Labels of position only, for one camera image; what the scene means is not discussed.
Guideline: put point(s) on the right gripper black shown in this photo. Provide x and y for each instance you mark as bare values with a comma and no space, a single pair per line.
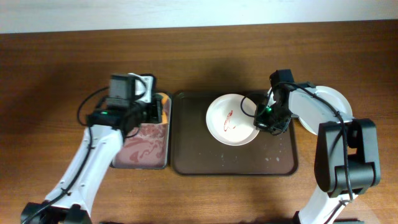
262,124

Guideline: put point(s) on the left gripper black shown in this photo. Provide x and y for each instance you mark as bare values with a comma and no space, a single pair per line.
151,108

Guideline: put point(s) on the green orange sponge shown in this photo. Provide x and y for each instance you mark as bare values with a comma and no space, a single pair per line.
165,101

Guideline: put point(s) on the pale green plate front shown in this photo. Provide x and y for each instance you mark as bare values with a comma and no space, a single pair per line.
228,124

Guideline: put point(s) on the white plate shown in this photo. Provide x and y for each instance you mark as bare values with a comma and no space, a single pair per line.
335,99

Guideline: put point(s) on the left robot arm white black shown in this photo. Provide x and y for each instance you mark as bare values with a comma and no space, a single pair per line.
130,101

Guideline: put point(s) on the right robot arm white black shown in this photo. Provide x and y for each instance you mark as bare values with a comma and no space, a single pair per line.
347,155

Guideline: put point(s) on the small tray with pink water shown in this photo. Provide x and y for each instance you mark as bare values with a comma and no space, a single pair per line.
147,149

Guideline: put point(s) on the large brown serving tray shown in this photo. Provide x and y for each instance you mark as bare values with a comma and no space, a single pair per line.
194,151

